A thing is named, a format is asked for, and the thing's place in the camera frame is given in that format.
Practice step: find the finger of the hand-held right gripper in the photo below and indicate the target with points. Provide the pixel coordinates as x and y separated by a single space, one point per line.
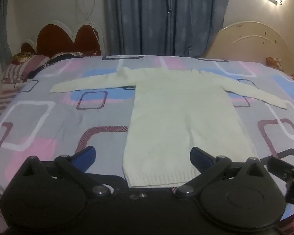
284 167

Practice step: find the dark cloth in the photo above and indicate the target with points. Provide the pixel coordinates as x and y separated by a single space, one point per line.
38 71

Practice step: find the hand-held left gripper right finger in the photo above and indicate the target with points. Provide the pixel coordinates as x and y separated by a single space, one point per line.
200 156

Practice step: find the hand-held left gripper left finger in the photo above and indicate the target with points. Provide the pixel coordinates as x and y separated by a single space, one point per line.
84 155

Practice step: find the striped pink pillow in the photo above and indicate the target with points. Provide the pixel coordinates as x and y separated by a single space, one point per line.
17 68

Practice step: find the brown headboard with white trim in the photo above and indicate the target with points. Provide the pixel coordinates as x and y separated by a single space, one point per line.
58 38

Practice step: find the floral dark pillow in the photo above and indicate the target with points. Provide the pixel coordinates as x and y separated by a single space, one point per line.
73 53

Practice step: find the patterned pink grey bedsheet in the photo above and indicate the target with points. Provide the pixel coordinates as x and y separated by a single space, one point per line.
51 117

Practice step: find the white knitted sweater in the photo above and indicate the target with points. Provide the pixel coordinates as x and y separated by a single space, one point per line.
174 115

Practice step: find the cream wooden headboard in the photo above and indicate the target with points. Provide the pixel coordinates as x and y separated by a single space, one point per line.
254 44

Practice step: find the orange floral cloth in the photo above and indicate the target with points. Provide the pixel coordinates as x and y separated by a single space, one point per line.
273 61

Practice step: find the striped pink sheet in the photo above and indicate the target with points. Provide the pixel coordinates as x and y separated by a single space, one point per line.
2 100

